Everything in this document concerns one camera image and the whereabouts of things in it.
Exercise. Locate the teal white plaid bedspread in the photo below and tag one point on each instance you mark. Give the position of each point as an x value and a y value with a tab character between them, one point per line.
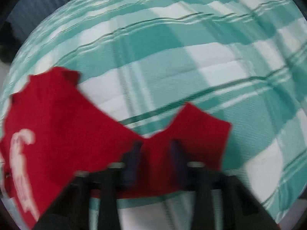
243	61

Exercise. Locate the red knit sweater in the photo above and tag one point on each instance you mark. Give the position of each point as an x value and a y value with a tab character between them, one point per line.
52	131

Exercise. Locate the blue-grey curtain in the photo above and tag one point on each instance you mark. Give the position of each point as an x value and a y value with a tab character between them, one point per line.
36	4

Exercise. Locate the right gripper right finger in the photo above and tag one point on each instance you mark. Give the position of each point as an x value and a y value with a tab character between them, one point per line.
240	209

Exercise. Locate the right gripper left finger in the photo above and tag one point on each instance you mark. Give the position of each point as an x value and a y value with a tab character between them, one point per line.
71	209

